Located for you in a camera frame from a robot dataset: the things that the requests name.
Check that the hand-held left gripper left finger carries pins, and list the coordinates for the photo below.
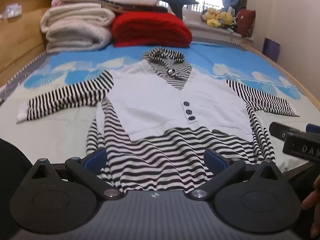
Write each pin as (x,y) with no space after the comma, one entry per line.
(96,159)

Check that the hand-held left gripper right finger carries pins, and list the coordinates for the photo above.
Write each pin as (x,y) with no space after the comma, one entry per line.
(214,159)

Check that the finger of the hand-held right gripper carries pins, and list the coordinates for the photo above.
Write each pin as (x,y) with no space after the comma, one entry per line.
(285,131)

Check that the striped and white hooded top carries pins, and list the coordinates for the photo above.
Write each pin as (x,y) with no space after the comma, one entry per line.
(150,105)

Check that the person's right hand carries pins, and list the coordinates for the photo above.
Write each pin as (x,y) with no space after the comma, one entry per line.
(311,197)

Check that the blue and white bed sheet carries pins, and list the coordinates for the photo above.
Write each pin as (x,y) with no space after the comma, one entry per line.
(60,132)

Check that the purple box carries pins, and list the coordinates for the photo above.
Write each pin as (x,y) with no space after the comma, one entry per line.
(272,50)

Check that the dark red patterned cushion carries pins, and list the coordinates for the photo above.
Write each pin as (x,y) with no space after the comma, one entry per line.
(246,22)

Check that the yellow plush toy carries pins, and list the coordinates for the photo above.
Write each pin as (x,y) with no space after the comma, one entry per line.
(227,20)
(213,17)

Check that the white folded fleece blanket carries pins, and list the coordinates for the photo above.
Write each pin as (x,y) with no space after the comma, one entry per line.
(75,27)

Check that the red folded knit blanket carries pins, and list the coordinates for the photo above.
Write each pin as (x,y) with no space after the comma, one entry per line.
(150,28)

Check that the wooden headboard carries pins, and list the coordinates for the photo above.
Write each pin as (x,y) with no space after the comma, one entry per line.
(17,40)

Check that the clear plastic bag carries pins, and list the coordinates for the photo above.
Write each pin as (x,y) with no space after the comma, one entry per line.
(10,11)

